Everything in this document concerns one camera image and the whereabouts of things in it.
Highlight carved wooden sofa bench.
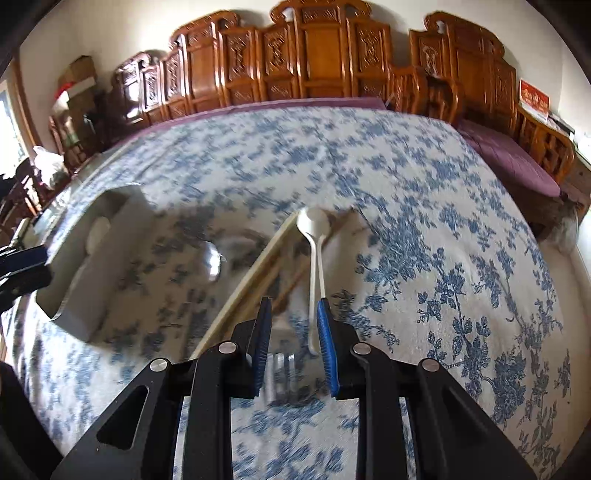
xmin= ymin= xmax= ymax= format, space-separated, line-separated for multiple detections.
xmin=112 ymin=0 xmax=429 ymax=128

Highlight purple sofa cushion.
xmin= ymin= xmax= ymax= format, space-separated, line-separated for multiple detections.
xmin=114 ymin=97 xmax=387 ymax=147

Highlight light bamboo chopstick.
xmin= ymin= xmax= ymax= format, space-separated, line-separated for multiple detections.
xmin=189 ymin=212 xmax=297 ymax=360

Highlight white plastic spoon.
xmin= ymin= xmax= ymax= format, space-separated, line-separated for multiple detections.
xmin=297 ymin=207 xmax=331 ymax=356

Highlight purple armchair cushion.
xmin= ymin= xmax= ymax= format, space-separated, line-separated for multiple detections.
xmin=457 ymin=120 xmax=561 ymax=198

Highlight wooden side table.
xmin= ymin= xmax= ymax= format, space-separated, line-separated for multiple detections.
xmin=560 ymin=153 xmax=591 ymax=222

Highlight rectangular metal tray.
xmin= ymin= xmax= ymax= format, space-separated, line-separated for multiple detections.
xmin=35 ymin=184 xmax=153 ymax=341

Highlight carved wooden armchair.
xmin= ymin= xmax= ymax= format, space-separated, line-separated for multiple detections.
xmin=409 ymin=11 xmax=575 ymax=183

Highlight metal spoon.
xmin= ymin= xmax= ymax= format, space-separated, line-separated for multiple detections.
xmin=201 ymin=241 xmax=225 ymax=283

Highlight metal fork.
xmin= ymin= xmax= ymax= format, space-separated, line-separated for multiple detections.
xmin=264 ymin=318 xmax=300 ymax=406

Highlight dark brown chopstick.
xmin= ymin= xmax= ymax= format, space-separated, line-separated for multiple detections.
xmin=273 ymin=208 xmax=356 ymax=316

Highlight blue floral tablecloth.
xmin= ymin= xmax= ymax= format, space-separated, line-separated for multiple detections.
xmin=8 ymin=105 xmax=574 ymax=480

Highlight red calendar card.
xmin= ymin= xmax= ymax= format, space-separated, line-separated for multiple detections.
xmin=519 ymin=78 xmax=550 ymax=118

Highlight stacked cardboard boxes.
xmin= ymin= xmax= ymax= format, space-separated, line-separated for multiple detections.
xmin=49 ymin=55 xmax=97 ymax=154

